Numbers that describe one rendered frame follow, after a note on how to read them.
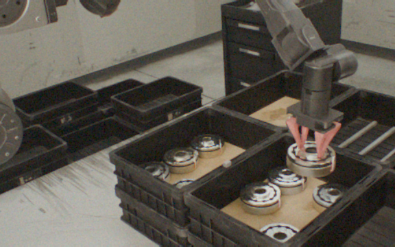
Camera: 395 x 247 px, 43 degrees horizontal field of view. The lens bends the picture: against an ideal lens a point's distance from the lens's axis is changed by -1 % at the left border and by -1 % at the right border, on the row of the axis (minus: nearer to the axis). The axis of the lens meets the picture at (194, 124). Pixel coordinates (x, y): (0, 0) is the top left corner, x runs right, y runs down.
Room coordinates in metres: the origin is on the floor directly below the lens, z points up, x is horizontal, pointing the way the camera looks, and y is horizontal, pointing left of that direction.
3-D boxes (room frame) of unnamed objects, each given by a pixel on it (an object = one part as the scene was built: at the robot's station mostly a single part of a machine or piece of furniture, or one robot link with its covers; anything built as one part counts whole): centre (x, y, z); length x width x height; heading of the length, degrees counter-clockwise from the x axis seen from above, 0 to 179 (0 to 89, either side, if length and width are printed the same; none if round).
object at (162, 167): (1.20, 0.13, 0.86); 0.10 x 0.10 x 0.01
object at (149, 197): (1.22, 0.00, 0.87); 0.40 x 0.30 x 0.11; 132
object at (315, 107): (0.94, -0.25, 1.15); 0.10 x 0.07 x 0.07; 41
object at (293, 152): (0.94, -0.25, 1.03); 0.10 x 0.10 x 0.01
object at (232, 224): (1.00, -0.20, 0.92); 0.40 x 0.30 x 0.02; 132
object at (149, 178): (1.22, 0.00, 0.92); 0.40 x 0.30 x 0.02; 132
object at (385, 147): (1.26, -0.50, 0.87); 0.40 x 0.30 x 0.11; 132
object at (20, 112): (2.49, 0.74, 0.37); 0.40 x 0.30 x 0.45; 129
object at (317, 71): (0.94, -0.26, 1.21); 0.07 x 0.06 x 0.07; 128
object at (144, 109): (2.43, 0.18, 0.37); 0.40 x 0.30 x 0.45; 129
